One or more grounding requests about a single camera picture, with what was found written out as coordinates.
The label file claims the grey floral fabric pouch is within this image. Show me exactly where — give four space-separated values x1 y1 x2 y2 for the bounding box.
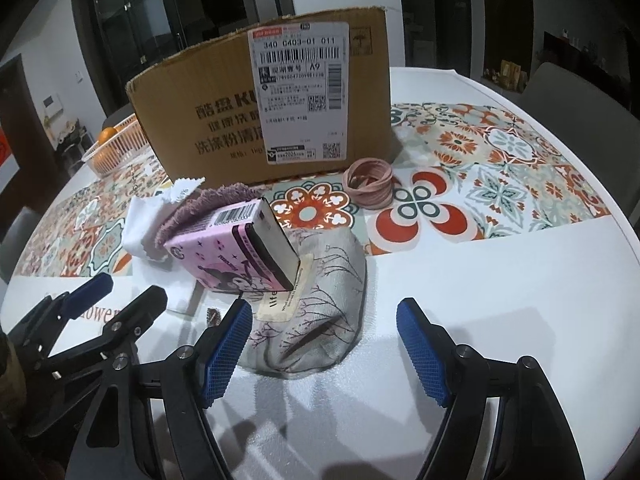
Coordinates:
240 226 367 379

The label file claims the white zigzag-edged cloth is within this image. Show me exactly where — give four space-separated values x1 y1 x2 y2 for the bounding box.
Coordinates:
122 178 205 262

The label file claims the grey dining chair left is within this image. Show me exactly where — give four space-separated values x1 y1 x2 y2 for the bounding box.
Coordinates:
0 207 41 283

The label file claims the pink tissue pack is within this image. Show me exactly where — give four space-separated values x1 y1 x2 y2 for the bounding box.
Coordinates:
163 198 299 294

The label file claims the mauve fluffy cloth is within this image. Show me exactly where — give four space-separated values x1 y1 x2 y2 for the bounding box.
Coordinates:
154 183 262 248

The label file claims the red paper door poster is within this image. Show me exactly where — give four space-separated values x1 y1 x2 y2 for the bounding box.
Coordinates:
0 127 20 192

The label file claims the cluttered shelf rack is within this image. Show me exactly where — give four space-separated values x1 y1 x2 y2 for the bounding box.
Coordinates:
54 119 94 177

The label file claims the white basket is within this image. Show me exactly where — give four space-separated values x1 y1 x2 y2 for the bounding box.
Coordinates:
82 114 149 178

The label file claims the orange fruit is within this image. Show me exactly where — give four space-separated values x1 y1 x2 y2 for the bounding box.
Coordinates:
98 127 118 145

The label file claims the pink hair band bundle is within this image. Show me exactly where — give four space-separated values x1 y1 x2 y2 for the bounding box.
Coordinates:
342 157 394 210

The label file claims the patterned tile table runner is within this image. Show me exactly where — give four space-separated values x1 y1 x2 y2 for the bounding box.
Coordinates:
15 103 608 278

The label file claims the grey dining chair far-left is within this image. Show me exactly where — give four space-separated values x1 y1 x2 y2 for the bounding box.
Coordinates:
102 103 134 129

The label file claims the brown cardboard box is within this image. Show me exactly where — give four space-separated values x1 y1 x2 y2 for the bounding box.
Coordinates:
126 6 393 188

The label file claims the grey dining chair right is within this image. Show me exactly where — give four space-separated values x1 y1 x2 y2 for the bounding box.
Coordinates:
520 63 639 214

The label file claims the dark glass sliding door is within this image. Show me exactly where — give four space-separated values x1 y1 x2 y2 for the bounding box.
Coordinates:
72 0 294 115

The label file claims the white wall intercom panel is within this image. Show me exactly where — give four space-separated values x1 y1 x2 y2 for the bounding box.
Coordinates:
42 93 64 119

